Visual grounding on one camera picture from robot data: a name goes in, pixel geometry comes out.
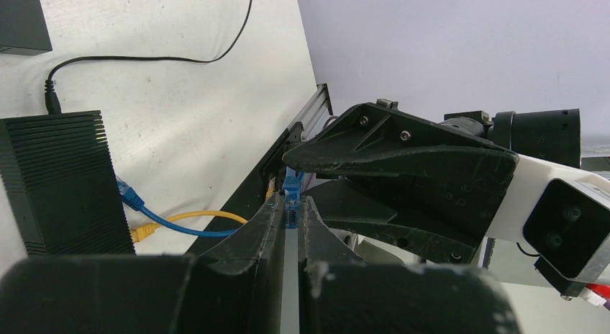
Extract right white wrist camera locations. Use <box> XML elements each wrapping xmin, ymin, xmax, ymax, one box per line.
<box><xmin>486</xmin><ymin>155</ymin><xmax>609</xmax><ymax>297</ymax></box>

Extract yellow ethernet cable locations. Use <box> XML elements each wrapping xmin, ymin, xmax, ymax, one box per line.
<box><xmin>129</xmin><ymin>179</ymin><xmax>278</xmax><ymax>244</ymax></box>

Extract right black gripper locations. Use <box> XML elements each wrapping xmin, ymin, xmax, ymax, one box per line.
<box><xmin>283</xmin><ymin>103</ymin><xmax>519</xmax><ymax>264</ymax></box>

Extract black network switch upright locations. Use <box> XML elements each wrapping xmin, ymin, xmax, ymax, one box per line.
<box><xmin>1</xmin><ymin>0</ymin><xmax>53</xmax><ymax>56</ymax></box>

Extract black network switch small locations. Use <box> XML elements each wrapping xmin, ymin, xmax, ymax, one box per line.
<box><xmin>1</xmin><ymin>111</ymin><xmax>135</xmax><ymax>256</ymax></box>

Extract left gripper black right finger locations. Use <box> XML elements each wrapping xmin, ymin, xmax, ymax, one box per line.
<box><xmin>298</xmin><ymin>197</ymin><xmax>522</xmax><ymax>333</ymax></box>

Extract black power adapter with cord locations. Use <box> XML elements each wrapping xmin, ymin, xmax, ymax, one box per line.
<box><xmin>43</xmin><ymin>0</ymin><xmax>256</xmax><ymax>116</ymax></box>

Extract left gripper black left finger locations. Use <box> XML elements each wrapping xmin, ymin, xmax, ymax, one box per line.
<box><xmin>1</xmin><ymin>194</ymin><xmax>285</xmax><ymax>333</ymax></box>

